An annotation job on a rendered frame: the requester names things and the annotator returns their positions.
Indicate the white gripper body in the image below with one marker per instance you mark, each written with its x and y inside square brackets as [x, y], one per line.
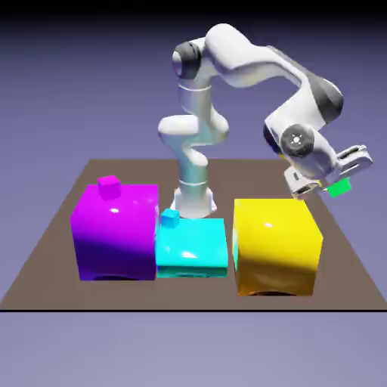
[297, 181]

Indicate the small green cube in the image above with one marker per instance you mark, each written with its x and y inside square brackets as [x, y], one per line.
[339, 187]

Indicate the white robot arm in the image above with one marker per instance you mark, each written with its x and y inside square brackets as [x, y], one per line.
[193, 102]

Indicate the small cyan cube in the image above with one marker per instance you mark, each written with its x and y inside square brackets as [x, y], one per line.
[170, 219]

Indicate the small magenta cube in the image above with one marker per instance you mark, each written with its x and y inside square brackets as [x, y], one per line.
[108, 187]

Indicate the large yellow box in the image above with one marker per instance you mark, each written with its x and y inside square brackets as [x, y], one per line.
[275, 245]

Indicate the large cyan box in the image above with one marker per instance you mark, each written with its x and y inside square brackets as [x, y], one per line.
[193, 242]

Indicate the large magenta box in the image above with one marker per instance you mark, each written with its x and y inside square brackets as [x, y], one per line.
[115, 235]

